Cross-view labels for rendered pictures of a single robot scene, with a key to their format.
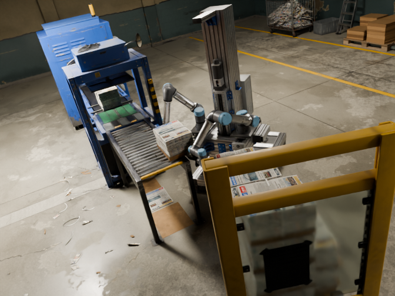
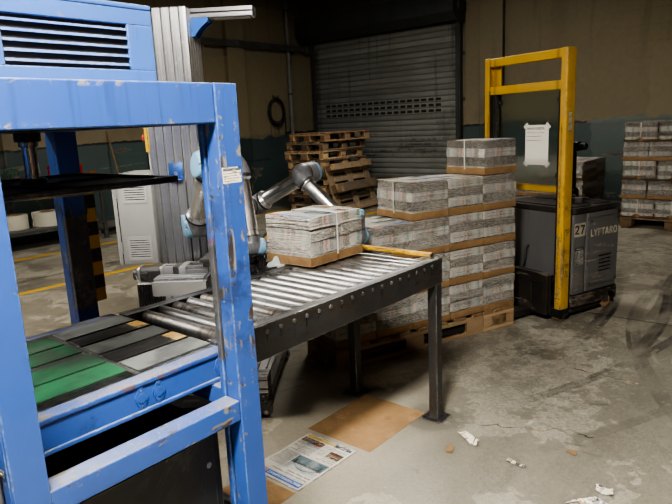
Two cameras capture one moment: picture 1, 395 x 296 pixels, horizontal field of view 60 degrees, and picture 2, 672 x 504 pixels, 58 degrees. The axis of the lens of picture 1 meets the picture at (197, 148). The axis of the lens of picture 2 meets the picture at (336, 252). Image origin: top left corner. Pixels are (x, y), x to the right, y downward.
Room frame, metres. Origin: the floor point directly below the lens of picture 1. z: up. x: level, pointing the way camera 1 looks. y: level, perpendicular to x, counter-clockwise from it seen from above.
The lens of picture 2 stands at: (4.39, 2.81, 1.44)
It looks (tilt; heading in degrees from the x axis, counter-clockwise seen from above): 12 degrees down; 241
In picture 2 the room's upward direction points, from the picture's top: 3 degrees counter-clockwise
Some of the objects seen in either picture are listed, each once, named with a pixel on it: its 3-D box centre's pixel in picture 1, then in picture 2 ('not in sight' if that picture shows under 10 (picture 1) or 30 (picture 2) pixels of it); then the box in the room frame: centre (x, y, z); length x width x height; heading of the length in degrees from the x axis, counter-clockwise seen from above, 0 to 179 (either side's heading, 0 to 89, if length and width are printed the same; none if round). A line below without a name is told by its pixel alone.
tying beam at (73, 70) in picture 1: (104, 66); (24, 113); (4.30, 0.95, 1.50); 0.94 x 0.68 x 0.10; 111
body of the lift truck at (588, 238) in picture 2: not in sight; (558, 250); (0.69, -0.39, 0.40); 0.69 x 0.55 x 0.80; 91
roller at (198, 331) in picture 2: (128, 128); (183, 327); (3.90, 0.80, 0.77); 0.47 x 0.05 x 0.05; 111
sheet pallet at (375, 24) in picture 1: (377, 30); not in sight; (7.70, -4.58, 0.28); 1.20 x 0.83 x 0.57; 21
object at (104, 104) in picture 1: (107, 96); not in sight; (4.84, 1.16, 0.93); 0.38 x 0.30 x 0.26; 21
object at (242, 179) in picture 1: (251, 170); (411, 179); (2.08, -0.37, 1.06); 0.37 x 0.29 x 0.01; 91
